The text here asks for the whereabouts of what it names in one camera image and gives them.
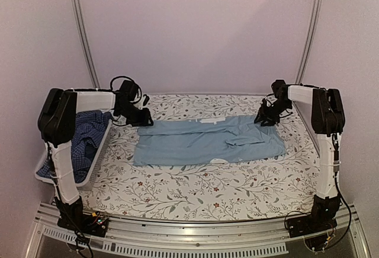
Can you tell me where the light blue t-shirt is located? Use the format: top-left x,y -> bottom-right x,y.
133,115 -> 286,166

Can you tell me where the white plastic laundry basket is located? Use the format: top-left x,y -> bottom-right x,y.
34,112 -> 114,188

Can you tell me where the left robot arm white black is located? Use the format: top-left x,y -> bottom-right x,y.
37,76 -> 153,231

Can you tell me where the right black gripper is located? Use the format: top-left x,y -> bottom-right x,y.
256,99 -> 293,126

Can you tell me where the front aluminium rail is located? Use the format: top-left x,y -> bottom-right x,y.
25,203 -> 371,257

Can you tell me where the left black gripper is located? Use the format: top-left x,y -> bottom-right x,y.
117,103 -> 152,127

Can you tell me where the left aluminium frame post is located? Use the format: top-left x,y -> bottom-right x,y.
71,0 -> 100,88

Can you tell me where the aluminium frame post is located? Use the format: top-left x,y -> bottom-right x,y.
71,0 -> 100,88
295,0 -> 322,84

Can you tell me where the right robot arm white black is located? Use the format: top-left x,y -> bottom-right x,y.
255,79 -> 345,232

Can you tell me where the dark blue checkered shirt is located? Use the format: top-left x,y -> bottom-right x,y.
37,109 -> 113,183

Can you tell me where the right aluminium frame post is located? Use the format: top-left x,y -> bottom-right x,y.
295,0 -> 322,84

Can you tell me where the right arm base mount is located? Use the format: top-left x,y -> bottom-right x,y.
284,212 -> 337,238

